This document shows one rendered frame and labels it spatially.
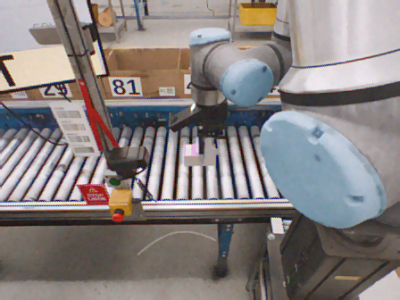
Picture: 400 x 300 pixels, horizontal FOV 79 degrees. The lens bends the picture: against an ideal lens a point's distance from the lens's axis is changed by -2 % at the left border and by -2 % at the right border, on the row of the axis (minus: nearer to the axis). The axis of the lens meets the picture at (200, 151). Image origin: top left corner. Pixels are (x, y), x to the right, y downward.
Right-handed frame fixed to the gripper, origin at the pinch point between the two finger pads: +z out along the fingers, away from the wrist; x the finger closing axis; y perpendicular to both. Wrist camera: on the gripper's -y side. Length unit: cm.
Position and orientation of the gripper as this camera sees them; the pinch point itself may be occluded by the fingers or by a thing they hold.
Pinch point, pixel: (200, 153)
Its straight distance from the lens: 77.9
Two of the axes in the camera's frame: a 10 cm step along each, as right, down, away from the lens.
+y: 10.0, -0.1, 0.1
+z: 0.0, 7.3, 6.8
